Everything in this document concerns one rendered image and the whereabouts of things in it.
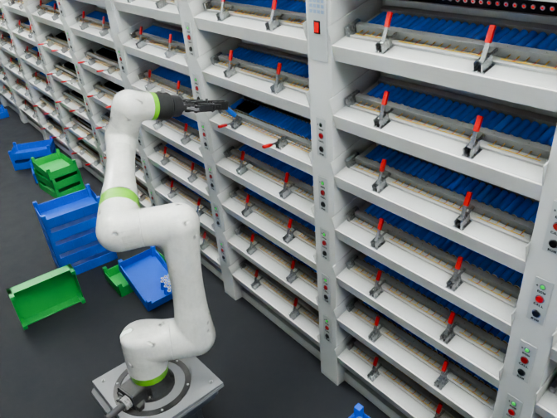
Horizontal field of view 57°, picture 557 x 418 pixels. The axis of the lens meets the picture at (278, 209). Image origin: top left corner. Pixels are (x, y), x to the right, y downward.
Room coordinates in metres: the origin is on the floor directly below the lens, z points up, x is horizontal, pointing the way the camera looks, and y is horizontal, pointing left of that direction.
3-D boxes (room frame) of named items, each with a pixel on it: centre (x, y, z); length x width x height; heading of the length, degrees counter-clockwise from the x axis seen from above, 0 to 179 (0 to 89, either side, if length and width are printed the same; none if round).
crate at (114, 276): (2.21, 0.77, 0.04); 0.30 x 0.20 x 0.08; 127
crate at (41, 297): (1.97, 1.15, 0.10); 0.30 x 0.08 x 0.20; 124
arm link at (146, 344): (1.20, 0.45, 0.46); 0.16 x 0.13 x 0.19; 98
